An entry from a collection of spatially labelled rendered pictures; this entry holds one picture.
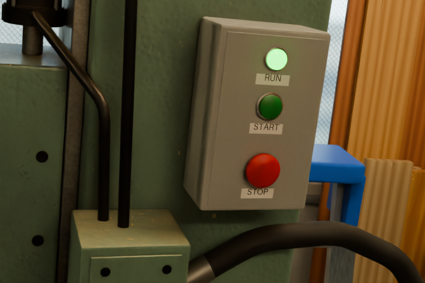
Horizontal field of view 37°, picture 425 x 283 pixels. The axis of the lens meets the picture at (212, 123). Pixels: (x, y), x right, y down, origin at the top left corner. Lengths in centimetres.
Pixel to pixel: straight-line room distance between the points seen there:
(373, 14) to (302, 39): 144
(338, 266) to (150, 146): 96
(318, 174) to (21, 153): 84
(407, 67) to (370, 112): 18
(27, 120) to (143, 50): 13
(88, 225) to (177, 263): 8
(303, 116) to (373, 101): 145
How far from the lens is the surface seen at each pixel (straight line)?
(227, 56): 51
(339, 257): 147
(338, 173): 135
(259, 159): 53
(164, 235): 54
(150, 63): 56
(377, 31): 197
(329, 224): 62
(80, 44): 58
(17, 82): 59
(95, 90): 54
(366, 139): 201
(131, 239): 53
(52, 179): 61
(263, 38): 52
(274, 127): 54
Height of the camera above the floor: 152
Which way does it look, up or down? 13 degrees down
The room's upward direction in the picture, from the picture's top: 7 degrees clockwise
